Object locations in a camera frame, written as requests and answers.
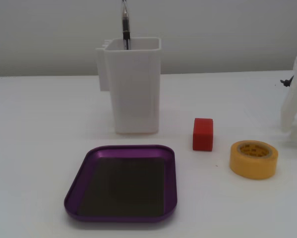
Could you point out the yellow masking tape roll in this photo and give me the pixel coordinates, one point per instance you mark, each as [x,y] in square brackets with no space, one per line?
[250,166]

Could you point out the white plastic holder box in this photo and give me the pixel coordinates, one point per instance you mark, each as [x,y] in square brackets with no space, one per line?
[136,94]

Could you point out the red ribbed block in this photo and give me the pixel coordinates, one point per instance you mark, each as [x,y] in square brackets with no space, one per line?
[202,135]

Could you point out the purple metal tray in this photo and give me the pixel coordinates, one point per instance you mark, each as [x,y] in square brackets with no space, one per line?
[123,188]

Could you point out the black silver pen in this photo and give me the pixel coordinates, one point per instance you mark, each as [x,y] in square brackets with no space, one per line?
[125,27]

